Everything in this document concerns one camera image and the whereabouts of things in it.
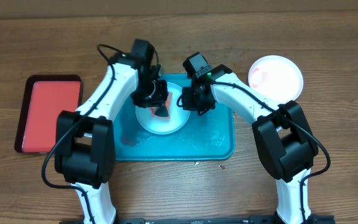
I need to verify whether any light blue plate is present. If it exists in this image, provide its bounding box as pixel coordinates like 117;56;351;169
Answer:
135;82;190;134

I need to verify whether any orange sponge with green pad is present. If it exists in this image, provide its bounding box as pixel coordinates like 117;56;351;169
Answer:
149;91;173;120

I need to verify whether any white plate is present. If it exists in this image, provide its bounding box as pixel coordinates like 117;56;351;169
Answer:
248;55;304;103

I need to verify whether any blue plastic tray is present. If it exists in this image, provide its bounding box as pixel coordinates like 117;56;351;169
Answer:
112;73;236;162

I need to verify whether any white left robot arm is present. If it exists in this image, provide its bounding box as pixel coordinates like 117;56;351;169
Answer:
47;53;168;223

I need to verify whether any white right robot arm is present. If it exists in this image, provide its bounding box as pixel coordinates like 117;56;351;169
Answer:
177;62;318;223

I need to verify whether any black tray with red liquid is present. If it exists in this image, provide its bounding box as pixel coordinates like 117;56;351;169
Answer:
14;75;83;154

